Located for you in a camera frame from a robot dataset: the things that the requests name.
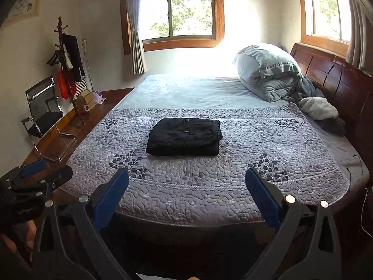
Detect wooden coat rack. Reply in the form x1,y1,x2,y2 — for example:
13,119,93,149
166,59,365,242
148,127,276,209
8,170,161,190
47,16,85,126

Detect purple quilted bedspread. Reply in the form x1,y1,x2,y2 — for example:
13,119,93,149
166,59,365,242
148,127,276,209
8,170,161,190
62,103,349,227

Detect person's left hand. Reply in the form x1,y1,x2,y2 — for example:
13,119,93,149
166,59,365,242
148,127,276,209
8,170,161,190
1,220,37,253

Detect black quilted pants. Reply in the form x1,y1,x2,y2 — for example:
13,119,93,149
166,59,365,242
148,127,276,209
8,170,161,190
146,118,223,157

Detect wooden framed window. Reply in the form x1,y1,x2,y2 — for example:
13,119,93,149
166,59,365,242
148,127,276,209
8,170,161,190
300,0,352,57
120,0,224,55

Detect red hanging bag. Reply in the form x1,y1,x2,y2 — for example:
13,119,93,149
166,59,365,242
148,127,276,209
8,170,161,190
58,70,76,99

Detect beige left curtain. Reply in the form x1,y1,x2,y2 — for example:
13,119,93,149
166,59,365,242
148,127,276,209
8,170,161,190
126,0,148,75

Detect framed wall picture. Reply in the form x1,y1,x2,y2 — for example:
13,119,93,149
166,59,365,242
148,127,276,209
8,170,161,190
2,0,41,27

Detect beige right curtain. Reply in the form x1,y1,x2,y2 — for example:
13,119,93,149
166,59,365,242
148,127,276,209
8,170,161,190
346,0,372,75

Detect wooden framed right window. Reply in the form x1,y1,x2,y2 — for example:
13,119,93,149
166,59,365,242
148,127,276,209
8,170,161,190
300,0,352,57

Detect black charging cable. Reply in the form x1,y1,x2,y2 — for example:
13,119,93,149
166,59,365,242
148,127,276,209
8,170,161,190
344,154,365,199

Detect grey-green folded comforter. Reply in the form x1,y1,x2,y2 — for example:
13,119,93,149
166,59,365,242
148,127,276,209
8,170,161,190
235,43,302,102

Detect wooden framed left window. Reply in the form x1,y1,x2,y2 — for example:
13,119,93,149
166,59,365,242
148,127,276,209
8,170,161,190
120,0,224,55

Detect black chrome chair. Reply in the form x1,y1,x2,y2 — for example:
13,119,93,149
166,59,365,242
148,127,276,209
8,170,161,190
21,75,76,162

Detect grey bed sheet mattress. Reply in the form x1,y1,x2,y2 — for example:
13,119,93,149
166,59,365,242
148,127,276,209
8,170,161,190
114,75,370,196

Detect purple plastic bag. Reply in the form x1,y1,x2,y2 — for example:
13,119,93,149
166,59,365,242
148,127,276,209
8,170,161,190
91,90,106,105

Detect white fleece blanket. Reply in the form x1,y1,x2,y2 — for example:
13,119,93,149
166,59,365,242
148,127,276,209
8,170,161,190
299,97,339,121

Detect dark wooden headboard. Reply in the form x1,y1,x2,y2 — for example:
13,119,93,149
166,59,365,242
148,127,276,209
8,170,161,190
291,44,373,171

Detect white wire rack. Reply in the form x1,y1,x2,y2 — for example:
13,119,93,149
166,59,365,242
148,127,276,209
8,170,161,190
75,77,89,97

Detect cardboard box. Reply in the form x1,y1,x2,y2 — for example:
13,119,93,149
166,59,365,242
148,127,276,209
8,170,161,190
75,90,95,113

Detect black hanging garment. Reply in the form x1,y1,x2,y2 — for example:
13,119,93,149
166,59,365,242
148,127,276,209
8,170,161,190
62,33,85,82

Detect beige curtain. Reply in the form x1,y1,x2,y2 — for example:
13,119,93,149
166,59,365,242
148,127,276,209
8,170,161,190
126,0,148,75
346,0,372,75

